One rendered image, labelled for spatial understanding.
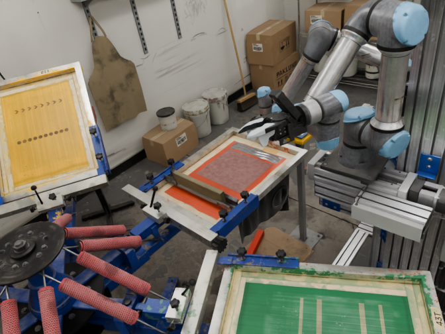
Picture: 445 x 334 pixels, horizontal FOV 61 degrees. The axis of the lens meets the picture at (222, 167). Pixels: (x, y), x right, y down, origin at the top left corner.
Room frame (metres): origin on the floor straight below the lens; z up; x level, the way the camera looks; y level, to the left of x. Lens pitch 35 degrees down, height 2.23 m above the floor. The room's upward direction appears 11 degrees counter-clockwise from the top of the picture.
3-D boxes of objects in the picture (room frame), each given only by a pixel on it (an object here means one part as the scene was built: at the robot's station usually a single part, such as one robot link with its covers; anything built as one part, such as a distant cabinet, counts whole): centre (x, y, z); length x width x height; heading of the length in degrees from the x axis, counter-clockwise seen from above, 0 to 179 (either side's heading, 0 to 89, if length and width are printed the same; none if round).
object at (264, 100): (1.96, -0.31, 1.28); 0.09 x 0.08 x 0.11; 71
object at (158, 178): (1.78, 0.35, 0.98); 0.30 x 0.05 x 0.07; 132
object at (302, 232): (2.02, -0.52, 0.48); 0.22 x 0.22 x 0.96; 42
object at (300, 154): (1.73, -0.02, 0.97); 0.79 x 0.58 x 0.04; 132
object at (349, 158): (1.27, -0.57, 1.31); 0.15 x 0.15 x 0.10
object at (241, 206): (1.36, -0.02, 0.98); 0.30 x 0.05 x 0.07; 132
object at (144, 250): (1.44, 0.31, 0.89); 1.24 x 0.06 x 0.06; 132
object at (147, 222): (1.35, 0.40, 1.02); 0.17 x 0.06 x 0.05; 132
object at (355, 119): (1.26, -0.57, 1.42); 0.13 x 0.12 x 0.14; 21
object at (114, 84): (3.55, 0.88, 1.06); 0.53 x 0.07 x 1.05; 132
